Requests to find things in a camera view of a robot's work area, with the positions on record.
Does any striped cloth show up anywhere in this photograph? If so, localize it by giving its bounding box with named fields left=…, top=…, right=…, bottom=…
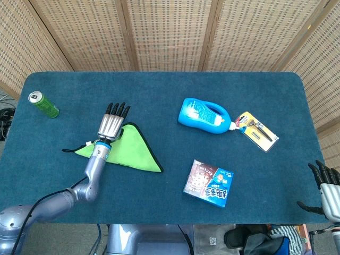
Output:
left=269, top=225, right=301, bottom=255

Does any black shoe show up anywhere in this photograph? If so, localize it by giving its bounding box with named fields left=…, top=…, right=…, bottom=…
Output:
left=224, top=225, right=269, bottom=250

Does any blue detergent bottle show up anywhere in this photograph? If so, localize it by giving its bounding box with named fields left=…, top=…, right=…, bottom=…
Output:
left=177, top=97, right=247, bottom=136

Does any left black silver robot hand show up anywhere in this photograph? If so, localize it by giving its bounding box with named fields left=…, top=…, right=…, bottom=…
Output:
left=97, top=101, right=131, bottom=143

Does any yellow razor blister pack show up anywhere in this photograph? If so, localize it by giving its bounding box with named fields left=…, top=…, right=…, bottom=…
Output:
left=235, top=111, right=279, bottom=152

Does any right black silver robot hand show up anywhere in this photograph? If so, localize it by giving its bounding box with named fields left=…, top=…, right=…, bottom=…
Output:
left=296, top=159, right=340, bottom=221

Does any black floor cable bundle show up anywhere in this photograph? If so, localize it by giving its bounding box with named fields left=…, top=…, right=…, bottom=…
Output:
left=0, top=107, right=16, bottom=142

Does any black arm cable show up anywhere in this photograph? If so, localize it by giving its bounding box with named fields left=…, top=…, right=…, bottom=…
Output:
left=12, top=176, right=88, bottom=255

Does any grey-blue robot torso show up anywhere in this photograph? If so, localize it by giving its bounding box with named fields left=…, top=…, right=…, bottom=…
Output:
left=105, top=224, right=195, bottom=255

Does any grey and green cloth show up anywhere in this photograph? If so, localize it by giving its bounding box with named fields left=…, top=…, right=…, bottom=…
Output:
left=61, top=122, right=164, bottom=173

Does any green drink can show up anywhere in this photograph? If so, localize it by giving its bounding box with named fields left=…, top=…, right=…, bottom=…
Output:
left=28, top=91, right=60, bottom=119

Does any woven bamboo folding screen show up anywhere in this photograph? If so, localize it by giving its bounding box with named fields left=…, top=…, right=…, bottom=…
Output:
left=0, top=0, right=340, bottom=177

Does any black and blue bag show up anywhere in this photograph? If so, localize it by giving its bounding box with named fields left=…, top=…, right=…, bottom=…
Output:
left=243, top=235, right=292, bottom=255

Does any blue carpet table cover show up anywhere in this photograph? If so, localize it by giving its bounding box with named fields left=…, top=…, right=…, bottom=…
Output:
left=0, top=71, right=328, bottom=225

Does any grey box with QR label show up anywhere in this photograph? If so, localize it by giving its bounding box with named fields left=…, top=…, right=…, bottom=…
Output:
left=193, top=224, right=237, bottom=255

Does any blue cookie box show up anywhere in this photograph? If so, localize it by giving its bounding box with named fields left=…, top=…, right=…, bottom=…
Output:
left=182, top=159, right=234, bottom=208

